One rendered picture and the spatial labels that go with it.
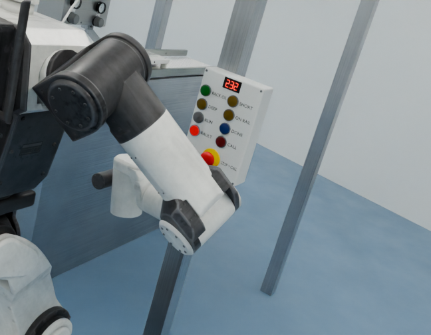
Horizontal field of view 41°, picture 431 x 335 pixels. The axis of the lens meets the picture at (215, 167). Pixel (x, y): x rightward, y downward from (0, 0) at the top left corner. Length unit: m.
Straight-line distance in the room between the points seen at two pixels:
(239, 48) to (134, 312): 1.35
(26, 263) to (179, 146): 0.44
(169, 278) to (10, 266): 0.68
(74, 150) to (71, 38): 1.35
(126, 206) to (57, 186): 1.15
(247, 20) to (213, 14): 4.12
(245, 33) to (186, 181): 0.67
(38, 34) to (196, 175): 0.32
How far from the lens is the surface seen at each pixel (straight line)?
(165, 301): 1.76
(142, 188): 1.10
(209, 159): 1.45
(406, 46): 4.61
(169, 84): 2.59
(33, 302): 1.33
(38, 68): 0.92
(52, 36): 0.94
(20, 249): 1.14
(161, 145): 0.87
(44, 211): 2.32
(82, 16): 1.98
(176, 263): 1.69
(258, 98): 1.40
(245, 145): 1.43
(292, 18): 5.08
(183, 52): 3.16
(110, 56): 0.86
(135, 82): 0.87
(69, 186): 2.37
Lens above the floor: 1.41
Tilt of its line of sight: 19 degrees down
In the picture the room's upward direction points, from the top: 16 degrees clockwise
